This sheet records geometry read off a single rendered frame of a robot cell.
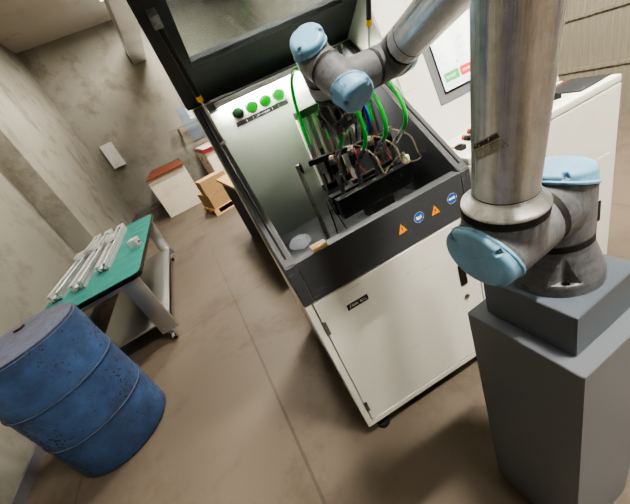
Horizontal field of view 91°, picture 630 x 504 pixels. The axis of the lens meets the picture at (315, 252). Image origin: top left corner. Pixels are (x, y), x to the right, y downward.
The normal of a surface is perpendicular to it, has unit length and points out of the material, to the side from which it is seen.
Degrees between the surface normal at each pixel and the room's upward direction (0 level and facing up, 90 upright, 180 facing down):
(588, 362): 0
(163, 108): 90
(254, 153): 90
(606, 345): 0
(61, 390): 90
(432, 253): 90
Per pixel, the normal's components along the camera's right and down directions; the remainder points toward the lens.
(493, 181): -0.64, 0.61
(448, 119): 0.24, 0.14
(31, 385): 0.59, 0.18
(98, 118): 0.42, 0.30
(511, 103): -0.37, 0.66
